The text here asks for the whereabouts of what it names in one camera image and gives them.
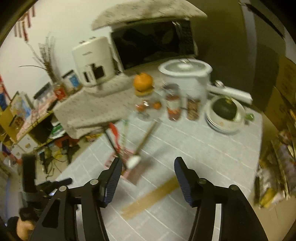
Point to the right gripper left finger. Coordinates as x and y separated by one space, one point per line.
58 220

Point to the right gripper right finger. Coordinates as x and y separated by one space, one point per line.
238 219

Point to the pink utensil holder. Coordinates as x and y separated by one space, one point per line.
132 176

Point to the black chopstick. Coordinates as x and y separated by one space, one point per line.
111 143

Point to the red plastic spoon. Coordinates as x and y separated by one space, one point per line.
116 134

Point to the person's hand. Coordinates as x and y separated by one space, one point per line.
24 229

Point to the grey checked tablecloth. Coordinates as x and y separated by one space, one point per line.
221 159

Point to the floral cloth on cabinet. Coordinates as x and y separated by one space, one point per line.
88 109

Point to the stacked white plates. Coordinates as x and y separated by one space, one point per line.
223 125

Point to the red label jar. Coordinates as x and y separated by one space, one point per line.
60 92

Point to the dark green pumpkin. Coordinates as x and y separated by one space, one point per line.
225 108

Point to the blue label jar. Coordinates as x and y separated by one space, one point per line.
71 82

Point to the dried slices jar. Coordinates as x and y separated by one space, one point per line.
193 108

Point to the dried branches in vase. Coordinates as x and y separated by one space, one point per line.
45 58

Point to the glass jar with oranges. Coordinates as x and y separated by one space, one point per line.
148 105

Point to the white air fryer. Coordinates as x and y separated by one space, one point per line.
94 62

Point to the red goji berry jar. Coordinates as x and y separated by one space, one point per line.
173 101

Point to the large orange fruit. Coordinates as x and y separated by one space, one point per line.
143 82

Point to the white electric cooking pot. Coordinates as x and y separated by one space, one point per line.
193 78

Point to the red hanging ornament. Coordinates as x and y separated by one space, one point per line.
24 23

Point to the grey refrigerator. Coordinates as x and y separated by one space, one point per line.
243 41

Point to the black microwave oven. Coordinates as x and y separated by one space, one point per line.
148 42

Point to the floral cloth on microwave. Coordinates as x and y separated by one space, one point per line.
143 10

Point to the black wire rack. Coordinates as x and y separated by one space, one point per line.
275 177

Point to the white bowl green handle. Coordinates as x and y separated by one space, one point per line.
247 117

